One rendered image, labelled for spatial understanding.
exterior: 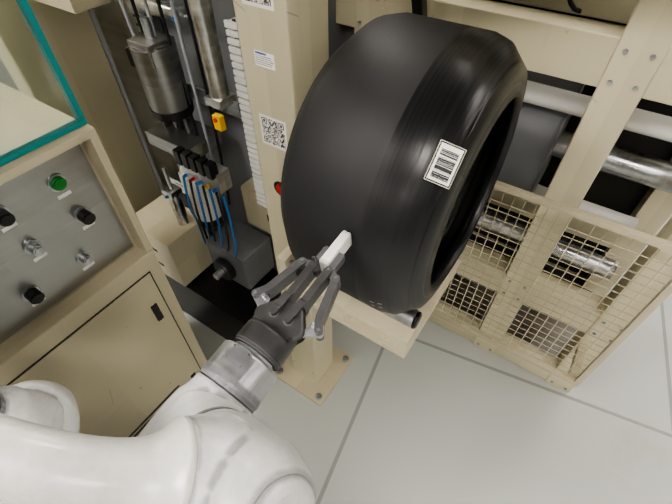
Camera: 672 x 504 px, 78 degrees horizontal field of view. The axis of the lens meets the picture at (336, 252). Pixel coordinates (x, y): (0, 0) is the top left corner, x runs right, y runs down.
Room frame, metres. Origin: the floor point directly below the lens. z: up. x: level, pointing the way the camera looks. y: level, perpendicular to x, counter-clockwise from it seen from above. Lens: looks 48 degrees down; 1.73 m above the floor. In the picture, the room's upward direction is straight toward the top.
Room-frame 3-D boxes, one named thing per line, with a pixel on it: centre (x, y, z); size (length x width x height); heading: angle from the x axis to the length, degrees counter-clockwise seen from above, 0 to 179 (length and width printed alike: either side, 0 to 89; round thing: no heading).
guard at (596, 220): (0.89, -0.50, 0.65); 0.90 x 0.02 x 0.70; 56
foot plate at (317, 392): (0.87, 0.10, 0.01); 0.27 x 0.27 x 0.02; 56
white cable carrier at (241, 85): (0.89, 0.19, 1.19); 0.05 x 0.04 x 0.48; 146
